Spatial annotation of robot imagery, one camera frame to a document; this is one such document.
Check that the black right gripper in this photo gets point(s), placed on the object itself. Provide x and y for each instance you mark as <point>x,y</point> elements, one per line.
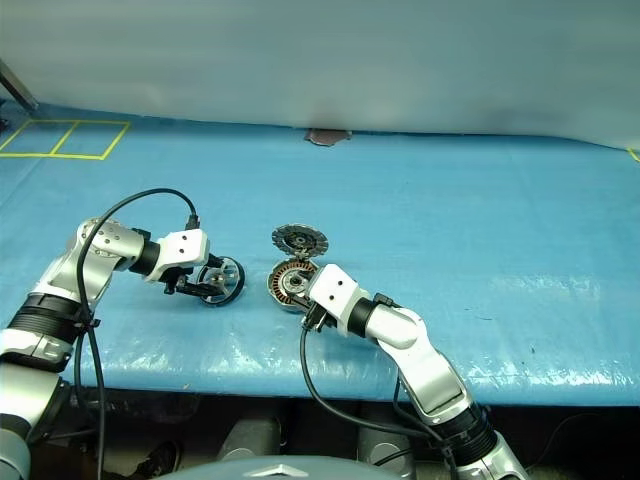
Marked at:
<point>317,320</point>

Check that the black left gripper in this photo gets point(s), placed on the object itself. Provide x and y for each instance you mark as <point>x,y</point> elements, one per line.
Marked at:
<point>177,281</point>

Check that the copper wound stator disc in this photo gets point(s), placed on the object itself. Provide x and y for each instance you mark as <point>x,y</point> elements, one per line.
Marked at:
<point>279,281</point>

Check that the dark toothed rotor disc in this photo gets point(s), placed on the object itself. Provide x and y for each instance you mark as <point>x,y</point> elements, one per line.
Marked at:
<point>300,241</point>

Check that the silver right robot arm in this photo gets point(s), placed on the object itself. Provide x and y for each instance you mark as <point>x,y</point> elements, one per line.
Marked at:
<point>425,360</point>

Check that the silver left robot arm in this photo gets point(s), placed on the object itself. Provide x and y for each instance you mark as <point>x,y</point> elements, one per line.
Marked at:
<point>60,280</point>

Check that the brown patch at table edge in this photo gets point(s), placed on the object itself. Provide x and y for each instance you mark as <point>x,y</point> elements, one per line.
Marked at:
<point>327,136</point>

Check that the blue table cover sheet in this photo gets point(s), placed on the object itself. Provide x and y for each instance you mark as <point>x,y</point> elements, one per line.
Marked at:
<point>450,225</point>

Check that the grey rounded cylinder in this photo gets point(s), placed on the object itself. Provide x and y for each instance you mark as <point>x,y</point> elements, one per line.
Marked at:
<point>385,445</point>
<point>250,440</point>

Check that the grey robot torso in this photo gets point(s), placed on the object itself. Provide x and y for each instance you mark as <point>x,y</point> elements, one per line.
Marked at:
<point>280,472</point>

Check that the yellow tape square outlines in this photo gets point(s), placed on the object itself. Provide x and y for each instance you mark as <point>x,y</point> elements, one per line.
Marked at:
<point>65,156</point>

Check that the black shoe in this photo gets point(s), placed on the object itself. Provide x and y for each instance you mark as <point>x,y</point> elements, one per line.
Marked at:
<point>160,460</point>

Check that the white backdrop sheet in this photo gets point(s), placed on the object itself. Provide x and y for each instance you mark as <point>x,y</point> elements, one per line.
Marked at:
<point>320,60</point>

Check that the dark metal bar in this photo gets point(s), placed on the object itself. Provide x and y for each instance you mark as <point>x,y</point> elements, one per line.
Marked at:
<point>20,87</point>

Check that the yellow tape corner mark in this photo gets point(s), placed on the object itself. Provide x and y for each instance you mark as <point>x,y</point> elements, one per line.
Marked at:
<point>635,155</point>

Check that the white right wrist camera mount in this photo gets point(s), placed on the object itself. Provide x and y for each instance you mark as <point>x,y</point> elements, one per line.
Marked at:
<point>335,295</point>

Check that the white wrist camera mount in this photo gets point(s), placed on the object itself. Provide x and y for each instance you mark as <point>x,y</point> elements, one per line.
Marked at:
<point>335,295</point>
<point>182,247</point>

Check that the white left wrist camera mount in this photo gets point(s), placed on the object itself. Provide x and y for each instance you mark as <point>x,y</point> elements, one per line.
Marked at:
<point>182,247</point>

